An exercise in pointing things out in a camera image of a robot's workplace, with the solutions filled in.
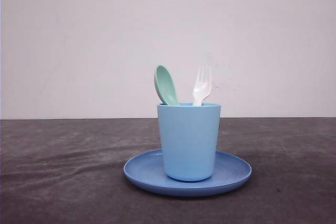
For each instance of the mint green plastic spoon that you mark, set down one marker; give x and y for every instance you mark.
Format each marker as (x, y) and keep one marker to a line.
(165, 87)

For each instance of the white plastic fork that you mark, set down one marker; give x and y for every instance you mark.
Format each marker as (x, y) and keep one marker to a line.
(203, 85)

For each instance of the light blue plastic cup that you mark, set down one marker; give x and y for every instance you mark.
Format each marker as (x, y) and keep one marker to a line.
(188, 136)

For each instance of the blue plastic plate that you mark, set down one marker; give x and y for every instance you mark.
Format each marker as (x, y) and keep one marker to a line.
(146, 171)

